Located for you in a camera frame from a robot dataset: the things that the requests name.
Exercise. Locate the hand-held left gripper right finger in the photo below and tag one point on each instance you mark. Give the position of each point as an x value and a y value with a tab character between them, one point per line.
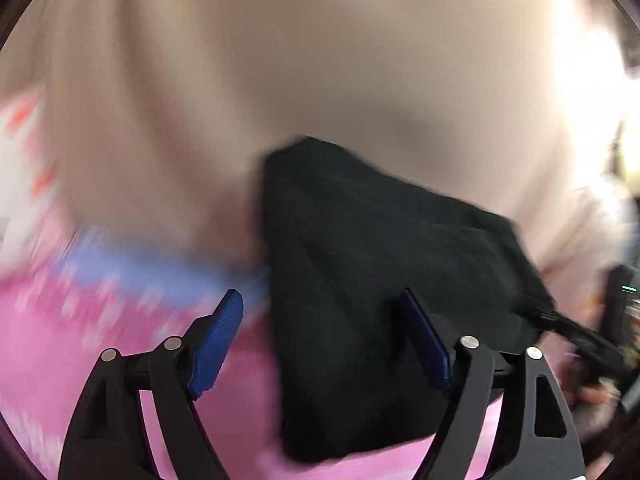
427	340

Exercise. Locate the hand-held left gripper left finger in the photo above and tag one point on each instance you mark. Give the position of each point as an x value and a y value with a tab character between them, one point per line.
217	345

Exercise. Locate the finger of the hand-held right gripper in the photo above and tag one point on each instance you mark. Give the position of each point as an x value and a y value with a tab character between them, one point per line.
575	332

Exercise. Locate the black pants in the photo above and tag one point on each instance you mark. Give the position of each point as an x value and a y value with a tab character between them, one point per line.
380	280

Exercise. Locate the pink rose bedsheet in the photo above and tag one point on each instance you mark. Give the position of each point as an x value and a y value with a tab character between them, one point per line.
125	340

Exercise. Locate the lilac striped cloth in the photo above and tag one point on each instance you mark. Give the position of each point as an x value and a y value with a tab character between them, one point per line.
150	265

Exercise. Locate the white pink cartoon pillow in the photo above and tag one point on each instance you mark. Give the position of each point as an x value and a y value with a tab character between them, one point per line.
25	175

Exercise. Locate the beige cloth cover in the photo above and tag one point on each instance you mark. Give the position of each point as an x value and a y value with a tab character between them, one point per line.
300	70

